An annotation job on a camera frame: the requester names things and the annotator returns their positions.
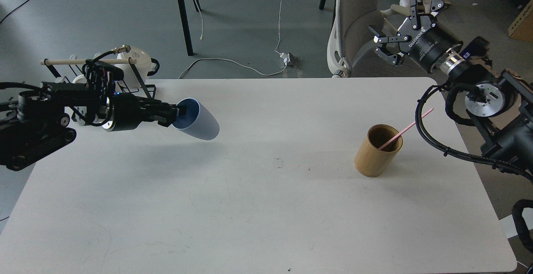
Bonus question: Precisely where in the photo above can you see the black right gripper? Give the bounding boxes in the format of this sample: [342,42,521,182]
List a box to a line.
[368,0,464,72]

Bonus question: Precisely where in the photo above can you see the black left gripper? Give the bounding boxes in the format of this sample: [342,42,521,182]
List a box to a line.
[102,94,188,132]

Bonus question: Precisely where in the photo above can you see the blue plastic cup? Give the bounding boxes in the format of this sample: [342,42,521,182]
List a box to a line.
[172,98,220,140]

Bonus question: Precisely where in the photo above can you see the pink chopstick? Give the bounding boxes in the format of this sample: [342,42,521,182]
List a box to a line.
[378,108,434,150]

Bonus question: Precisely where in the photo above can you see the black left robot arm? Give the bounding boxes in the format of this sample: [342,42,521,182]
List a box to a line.
[0,59,193,171]

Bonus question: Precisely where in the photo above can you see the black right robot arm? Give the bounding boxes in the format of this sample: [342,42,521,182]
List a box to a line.
[369,0,532,183]

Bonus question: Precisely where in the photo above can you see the white mug rear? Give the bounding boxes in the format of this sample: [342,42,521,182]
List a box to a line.
[94,46,161,92]

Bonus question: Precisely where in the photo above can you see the white mug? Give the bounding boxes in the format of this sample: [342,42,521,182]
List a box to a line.
[69,65,97,124]
[94,46,161,92]

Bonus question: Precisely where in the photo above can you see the grey office chair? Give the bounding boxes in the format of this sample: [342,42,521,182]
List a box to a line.
[326,0,428,78]

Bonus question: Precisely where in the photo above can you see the black table leg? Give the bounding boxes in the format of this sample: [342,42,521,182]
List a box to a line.
[177,0,202,56]

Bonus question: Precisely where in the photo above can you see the white mug front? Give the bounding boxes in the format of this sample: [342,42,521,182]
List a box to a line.
[69,65,97,124]

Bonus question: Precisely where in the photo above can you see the cardboard box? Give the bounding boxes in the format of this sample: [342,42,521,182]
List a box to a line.
[508,0,533,42]

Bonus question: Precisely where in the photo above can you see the white power adapter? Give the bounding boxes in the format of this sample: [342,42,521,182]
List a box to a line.
[279,52,292,67]

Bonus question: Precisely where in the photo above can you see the bamboo cylinder holder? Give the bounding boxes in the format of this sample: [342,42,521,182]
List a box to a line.
[354,124,403,177]

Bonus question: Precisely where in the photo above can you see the black wire mug rack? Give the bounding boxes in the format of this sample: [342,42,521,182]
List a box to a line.
[41,57,157,121]

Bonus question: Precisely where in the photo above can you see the white power cable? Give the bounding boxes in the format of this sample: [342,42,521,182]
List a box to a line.
[178,0,288,80]

